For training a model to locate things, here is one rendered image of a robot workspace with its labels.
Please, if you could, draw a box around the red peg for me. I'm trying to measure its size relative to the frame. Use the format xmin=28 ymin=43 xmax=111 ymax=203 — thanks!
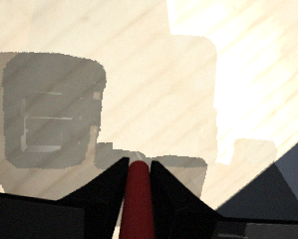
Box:
xmin=119 ymin=160 xmax=155 ymax=239

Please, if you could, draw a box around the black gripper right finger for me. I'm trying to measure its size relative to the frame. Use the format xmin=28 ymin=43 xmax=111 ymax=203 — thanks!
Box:
xmin=149 ymin=160 xmax=298 ymax=239

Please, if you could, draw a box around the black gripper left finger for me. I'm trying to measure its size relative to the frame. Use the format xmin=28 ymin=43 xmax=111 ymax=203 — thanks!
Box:
xmin=0 ymin=157 xmax=130 ymax=239

